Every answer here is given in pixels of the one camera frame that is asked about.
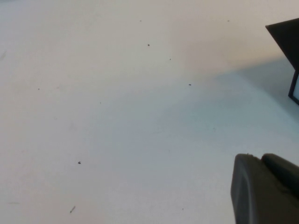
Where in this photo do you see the black glasses case printed side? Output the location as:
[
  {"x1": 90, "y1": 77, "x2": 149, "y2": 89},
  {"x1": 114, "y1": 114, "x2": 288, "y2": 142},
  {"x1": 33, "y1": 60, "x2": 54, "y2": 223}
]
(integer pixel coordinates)
[{"x1": 265, "y1": 17, "x2": 299, "y2": 105}]

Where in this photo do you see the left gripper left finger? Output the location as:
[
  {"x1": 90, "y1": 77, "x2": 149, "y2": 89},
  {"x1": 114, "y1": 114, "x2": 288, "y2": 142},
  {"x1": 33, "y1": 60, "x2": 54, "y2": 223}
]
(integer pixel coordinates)
[{"x1": 230, "y1": 153, "x2": 299, "y2": 224}]

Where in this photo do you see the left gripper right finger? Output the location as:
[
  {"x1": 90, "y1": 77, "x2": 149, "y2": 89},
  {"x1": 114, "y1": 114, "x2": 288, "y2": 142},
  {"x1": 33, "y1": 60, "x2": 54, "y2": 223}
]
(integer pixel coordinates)
[{"x1": 260, "y1": 153, "x2": 299, "y2": 194}]

